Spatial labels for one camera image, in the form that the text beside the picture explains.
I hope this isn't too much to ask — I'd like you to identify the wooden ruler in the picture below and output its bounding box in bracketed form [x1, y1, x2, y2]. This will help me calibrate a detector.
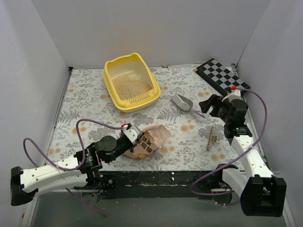
[206, 127, 218, 152]

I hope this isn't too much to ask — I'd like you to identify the beige litter in box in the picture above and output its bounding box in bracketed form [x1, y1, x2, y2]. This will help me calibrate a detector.
[112, 75, 152, 100]

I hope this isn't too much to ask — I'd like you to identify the yellow cat litter box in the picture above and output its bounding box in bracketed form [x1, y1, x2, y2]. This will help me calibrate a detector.
[103, 52, 161, 113]

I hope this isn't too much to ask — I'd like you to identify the silver metal scoop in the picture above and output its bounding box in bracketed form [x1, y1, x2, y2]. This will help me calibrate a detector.
[171, 94, 205, 118]

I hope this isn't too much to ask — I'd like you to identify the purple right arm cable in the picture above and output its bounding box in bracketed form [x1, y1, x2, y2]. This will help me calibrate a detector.
[190, 88, 267, 206]

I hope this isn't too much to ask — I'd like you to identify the pink cat litter bag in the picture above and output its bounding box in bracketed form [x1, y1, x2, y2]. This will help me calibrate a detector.
[123, 124, 170, 160]

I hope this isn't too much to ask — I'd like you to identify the black folding chessboard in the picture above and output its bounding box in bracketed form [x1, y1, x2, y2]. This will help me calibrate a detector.
[196, 58, 250, 96]

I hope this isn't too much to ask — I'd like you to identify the floral tablecloth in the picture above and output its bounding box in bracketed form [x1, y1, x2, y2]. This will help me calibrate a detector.
[48, 65, 237, 171]

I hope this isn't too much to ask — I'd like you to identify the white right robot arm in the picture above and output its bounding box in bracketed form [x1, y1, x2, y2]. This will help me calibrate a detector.
[199, 95, 286, 217]

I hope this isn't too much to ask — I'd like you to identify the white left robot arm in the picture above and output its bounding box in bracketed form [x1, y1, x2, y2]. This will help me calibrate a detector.
[10, 129, 142, 206]

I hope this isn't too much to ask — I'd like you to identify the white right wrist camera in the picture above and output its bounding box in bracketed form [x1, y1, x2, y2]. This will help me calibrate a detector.
[222, 86, 241, 102]

